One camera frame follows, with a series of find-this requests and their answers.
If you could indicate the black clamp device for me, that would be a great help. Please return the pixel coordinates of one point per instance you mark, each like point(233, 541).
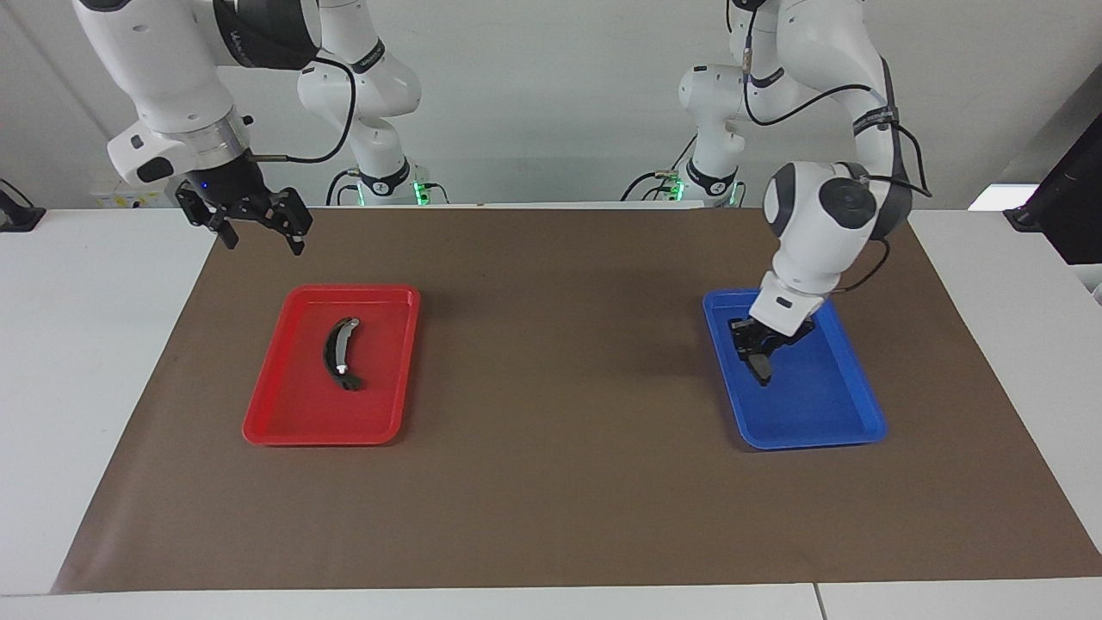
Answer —
point(17, 215)

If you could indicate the red plastic tray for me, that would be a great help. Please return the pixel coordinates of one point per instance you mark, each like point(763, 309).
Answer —
point(293, 405)

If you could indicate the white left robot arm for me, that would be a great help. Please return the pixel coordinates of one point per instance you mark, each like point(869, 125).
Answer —
point(818, 241)

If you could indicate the blue plastic tray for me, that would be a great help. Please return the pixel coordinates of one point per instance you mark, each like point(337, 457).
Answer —
point(818, 413)

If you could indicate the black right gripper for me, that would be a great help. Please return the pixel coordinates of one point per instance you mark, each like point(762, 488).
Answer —
point(232, 185)

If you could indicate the white wall socket box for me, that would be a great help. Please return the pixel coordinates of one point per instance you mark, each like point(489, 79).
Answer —
point(116, 198)

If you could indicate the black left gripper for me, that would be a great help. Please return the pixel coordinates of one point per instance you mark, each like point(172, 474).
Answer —
point(770, 331)

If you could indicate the brown table mat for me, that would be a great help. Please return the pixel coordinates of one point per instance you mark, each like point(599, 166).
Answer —
point(551, 499)

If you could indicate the small grey brake pad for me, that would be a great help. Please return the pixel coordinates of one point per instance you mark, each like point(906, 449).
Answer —
point(760, 370)

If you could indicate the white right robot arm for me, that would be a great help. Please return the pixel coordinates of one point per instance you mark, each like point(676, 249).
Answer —
point(172, 69)

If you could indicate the curved black brake pad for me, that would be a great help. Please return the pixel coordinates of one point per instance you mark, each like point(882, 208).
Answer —
point(331, 349)

